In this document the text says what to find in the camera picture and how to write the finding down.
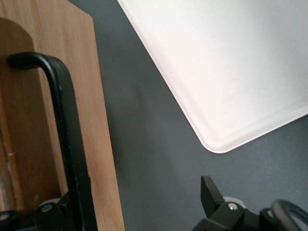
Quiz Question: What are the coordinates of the black metal drawer handle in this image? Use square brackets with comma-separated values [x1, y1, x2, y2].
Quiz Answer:
[6, 52, 91, 193]

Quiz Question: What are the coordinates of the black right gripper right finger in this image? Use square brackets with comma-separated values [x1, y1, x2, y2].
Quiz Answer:
[192, 175, 246, 231]

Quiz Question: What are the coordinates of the white plastic tray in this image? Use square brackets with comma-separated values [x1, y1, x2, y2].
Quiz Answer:
[116, 0, 308, 154]

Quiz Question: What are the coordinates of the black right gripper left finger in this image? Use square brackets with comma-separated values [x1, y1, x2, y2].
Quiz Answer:
[35, 176, 97, 231]

